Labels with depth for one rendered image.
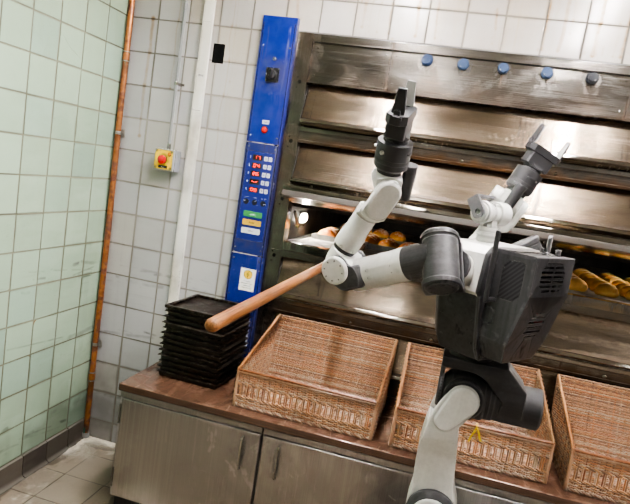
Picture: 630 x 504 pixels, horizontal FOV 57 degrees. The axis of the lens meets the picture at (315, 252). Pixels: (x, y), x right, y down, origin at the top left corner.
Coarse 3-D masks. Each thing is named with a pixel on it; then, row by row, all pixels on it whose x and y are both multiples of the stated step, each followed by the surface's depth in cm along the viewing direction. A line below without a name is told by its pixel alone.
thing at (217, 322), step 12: (300, 276) 173; (312, 276) 185; (276, 288) 152; (288, 288) 160; (252, 300) 135; (264, 300) 141; (228, 312) 122; (240, 312) 126; (216, 324) 115; (228, 324) 121
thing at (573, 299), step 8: (288, 248) 264; (296, 248) 264; (304, 248) 263; (312, 248) 262; (320, 248) 261; (328, 248) 264; (320, 256) 261; (568, 296) 238; (576, 296) 237; (584, 296) 239; (576, 304) 238; (584, 304) 237; (592, 304) 236; (600, 304) 235; (608, 304) 235; (616, 304) 234; (624, 304) 234; (616, 312) 234; (624, 312) 234
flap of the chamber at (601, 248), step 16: (288, 192) 247; (336, 208) 257; (352, 208) 247; (432, 224) 247; (448, 224) 237; (464, 224) 231; (544, 240) 229; (560, 240) 223; (576, 240) 222; (592, 240) 221; (624, 256) 229
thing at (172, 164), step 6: (156, 150) 267; (162, 150) 267; (168, 150) 266; (174, 150) 266; (156, 156) 268; (168, 156) 266; (174, 156) 266; (180, 156) 272; (156, 162) 268; (168, 162) 267; (174, 162) 267; (156, 168) 269; (162, 168) 268; (168, 168) 267; (174, 168) 268
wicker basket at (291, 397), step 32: (288, 320) 264; (256, 352) 241; (288, 352) 261; (320, 352) 258; (352, 352) 256; (384, 352) 253; (256, 384) 221; (288, 384) 218; (320, 384) 256; (352, 384) 254; (384, 384) 224; (288, 416) 219; (320, 416) 216; (352, 416) 230
